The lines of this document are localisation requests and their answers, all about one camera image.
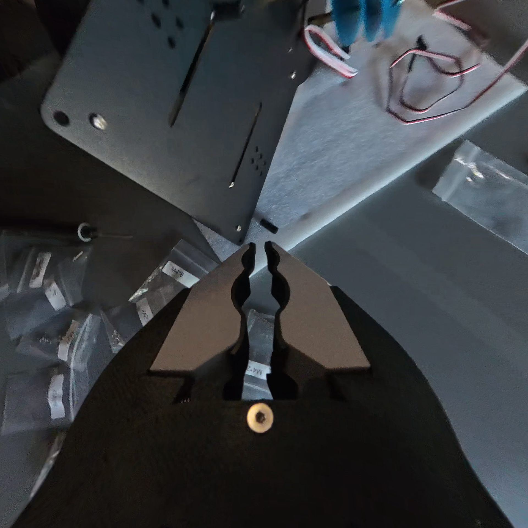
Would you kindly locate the scattered clear screw bags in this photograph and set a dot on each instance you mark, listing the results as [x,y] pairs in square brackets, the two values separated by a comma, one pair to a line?
[41,330]

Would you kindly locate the dark grey desk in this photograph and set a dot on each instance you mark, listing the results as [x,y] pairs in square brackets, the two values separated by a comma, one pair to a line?
[392,309]

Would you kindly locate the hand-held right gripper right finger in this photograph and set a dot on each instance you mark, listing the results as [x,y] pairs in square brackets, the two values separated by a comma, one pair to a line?
[321,330]

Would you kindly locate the white foam sheet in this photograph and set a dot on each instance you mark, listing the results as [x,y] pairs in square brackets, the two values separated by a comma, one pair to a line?
[350,144]

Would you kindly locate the small black standoff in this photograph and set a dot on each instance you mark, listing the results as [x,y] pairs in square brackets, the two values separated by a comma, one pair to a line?
[268,225]

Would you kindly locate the blue hobby robot arm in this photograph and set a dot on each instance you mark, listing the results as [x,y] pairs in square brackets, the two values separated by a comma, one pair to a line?
[144,103]

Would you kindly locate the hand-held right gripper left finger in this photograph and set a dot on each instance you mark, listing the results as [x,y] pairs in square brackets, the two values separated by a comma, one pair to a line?
[202,326]

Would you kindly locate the black screwdriver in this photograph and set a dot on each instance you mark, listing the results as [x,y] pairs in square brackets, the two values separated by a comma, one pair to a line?
[84,232]

